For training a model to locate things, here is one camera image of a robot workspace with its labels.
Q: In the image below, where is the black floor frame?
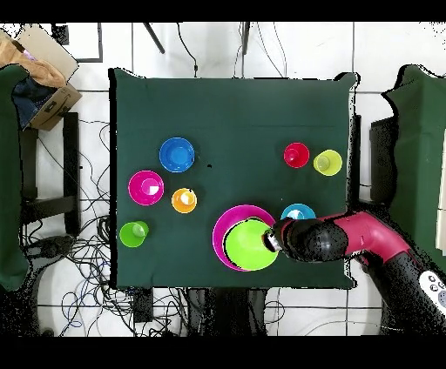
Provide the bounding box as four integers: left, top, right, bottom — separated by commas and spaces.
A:
51, 22, 105, 64

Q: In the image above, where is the green cloth covered table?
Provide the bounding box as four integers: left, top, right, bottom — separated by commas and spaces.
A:
381, 64, 446, 252
0, 64, 30, 292

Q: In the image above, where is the black floor cable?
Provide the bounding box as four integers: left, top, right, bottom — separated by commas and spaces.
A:
175, 22, 199, 78

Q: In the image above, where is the red cup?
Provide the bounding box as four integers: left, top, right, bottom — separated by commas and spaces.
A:
282, 141, 311, 169

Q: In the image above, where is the large pink bowl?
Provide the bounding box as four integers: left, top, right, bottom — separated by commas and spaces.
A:
212, 204, 277, 273

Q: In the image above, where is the yellow cup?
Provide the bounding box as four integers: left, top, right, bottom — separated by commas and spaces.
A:
312, 149, 343, 178

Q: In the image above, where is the cardboard box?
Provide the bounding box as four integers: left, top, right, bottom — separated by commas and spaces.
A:
0, 23, 84, 132

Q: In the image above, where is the small cyan bowl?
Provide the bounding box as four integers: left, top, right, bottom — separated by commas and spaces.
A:
280, 203, 317, 221

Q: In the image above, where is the dark green tablecloth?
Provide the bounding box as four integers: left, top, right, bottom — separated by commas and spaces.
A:
108, 67, 360, 290

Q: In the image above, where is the grey chair base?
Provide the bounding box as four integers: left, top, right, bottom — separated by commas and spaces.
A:
24, 234, 76, 260

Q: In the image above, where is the small magenta bowl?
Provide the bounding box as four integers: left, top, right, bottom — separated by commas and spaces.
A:
127, 169, 166, 207

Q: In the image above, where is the tall green cup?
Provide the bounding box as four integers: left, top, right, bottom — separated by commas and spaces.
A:
118, 220, 150, 249

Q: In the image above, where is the orange cup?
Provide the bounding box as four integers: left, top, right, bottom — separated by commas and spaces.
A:
171, 187, 199, 214

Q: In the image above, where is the small blue bowl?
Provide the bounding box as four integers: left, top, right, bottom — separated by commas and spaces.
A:
159, 136, 196, 174

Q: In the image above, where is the large green bowl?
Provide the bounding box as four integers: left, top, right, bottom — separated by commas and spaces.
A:
224, 218, 280, 272

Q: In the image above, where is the black power strip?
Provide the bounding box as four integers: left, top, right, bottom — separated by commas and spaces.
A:
133, 287, 155, 324

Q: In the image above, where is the black box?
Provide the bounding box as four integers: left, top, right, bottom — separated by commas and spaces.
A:
368, 116, 398, 203

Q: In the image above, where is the black stool frame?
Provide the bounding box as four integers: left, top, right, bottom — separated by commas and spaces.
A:
18, 111, 82, 238

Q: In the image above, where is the black tripod leg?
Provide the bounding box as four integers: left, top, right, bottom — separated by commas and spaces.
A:
240, 22, 252, 56
142, 22, 166, 55

